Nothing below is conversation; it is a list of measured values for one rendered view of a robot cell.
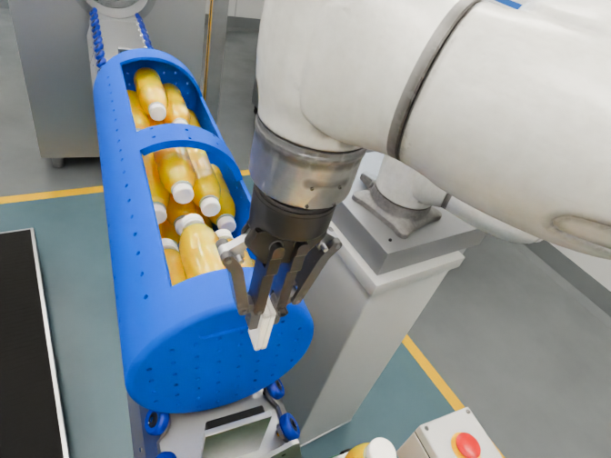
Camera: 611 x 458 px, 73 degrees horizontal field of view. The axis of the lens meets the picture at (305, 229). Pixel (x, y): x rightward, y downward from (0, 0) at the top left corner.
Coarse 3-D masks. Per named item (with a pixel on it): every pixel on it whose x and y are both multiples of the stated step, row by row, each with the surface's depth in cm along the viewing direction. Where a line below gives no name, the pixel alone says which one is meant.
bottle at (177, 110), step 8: (168, 88) 113; (176, 88) 115; (168, 96) 110; (176, 96) 110; (168, 104) 107; (176, 104) 107; (184, 104) 110; (168, 112) 106; (176, 112) 106; (184, 112) 107; (168, 120) 106; (184, 120) 106
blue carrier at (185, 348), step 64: (128, 64) 109; (128, 128) 83; (192, 128) 83; (128, 192) 71; (128, 256) 63; (128, 320) 57; (192, 320) 51; (128, 384) 55; (192, 384) 61; (256, 384) 70
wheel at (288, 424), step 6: (288, 414) 70; (282, 420) 69; (288, 420) 68; (294, 420) 71; (282, 426) 68; (288, 426) 68; (294, 426) 69; (288, 432) 67; (294, 432) 68; (288, 438) 68; (294, 438) 68
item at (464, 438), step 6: (456, 438) 59; (462, 438) 59; (468, 438) 59; (474, 438) 60; (456, 444) 59; (462, 444) 58; (468, 444) 59; (474, 444) 59; (462, 450) 58; (468, 450) 58; (474, 450) 58; (480, 450) 59; (468, 456) 57; (474, 456) 58
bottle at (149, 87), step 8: (136, 72) 109; (144, 72) 108; (152, 72) 109; (136, 80) 107; (144, 80) 105; (152, 80) 105; (160, 80) 109; (136, 88) 106; (144, 88) 102; (152, 88) 102; (160, 88) 103; (144, 96) 101; (152, 96) 100; (160, 96) 101; (144, 104) 101; (152, 104) 100; (160, 104) 100
